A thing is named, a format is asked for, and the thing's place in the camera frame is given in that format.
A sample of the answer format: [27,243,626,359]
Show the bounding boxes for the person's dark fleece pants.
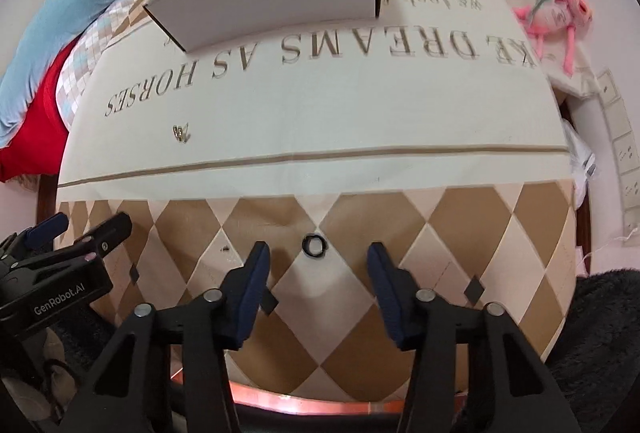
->
[50,267,640,433]

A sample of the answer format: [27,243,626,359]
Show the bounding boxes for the pink plush toy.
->
[515,0,596,74]

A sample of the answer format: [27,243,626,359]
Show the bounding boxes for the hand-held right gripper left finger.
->
[60,240,273,433]

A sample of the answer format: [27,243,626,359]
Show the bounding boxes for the white plastic bag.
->
[560,118,598,208]

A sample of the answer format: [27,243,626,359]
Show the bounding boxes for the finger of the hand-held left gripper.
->
[0,212,70,265]
[69,212,134,264]

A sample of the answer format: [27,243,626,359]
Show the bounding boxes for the light blue quilt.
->
[0,0,201,148]

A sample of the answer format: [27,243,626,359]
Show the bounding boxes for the printed diamond pattern tablecloth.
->
[52,0,581,406]

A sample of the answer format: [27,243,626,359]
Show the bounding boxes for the black ring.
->
[302,234,327,258]

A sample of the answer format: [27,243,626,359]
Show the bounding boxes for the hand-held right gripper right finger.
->
[366,241,576,433]

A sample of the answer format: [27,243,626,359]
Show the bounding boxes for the red blanket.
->
[0,35,83,184]

